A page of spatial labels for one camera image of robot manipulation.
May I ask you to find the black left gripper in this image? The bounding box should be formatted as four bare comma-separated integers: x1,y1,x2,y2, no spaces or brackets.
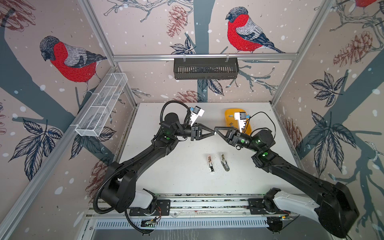
172,123,214,143

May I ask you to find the beige olive mini stapler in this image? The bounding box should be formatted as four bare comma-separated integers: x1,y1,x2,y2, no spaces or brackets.
221,154,230,172

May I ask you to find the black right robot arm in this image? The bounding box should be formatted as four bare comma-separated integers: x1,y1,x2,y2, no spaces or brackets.
215,127,360,238

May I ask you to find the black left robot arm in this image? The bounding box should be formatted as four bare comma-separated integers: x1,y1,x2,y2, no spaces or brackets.
93,103,215,215

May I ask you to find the yellow plastic tray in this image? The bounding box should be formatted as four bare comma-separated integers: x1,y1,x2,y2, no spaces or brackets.
225,108,252,135

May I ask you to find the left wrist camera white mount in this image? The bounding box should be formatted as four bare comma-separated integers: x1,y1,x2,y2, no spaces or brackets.
190,106,205,126

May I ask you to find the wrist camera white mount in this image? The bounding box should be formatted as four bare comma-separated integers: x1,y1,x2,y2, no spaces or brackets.
190,106,205,126
234,112,250,133

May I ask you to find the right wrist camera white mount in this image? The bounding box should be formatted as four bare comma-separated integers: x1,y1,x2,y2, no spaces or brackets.
234,112,250,133

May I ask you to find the black hanging wire basket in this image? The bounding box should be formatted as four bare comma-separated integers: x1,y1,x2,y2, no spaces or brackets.
174,58,239,80

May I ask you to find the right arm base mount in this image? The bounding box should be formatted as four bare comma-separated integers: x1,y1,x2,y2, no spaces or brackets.
246,188,291,233

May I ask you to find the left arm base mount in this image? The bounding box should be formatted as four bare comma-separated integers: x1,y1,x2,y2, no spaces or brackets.
123,188,172,236

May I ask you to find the white wire mesh basket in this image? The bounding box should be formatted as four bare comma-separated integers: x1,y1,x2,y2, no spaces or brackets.
75,73,128,137

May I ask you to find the aluminium cage frame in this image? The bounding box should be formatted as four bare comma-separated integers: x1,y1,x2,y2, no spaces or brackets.
1,1,334,240

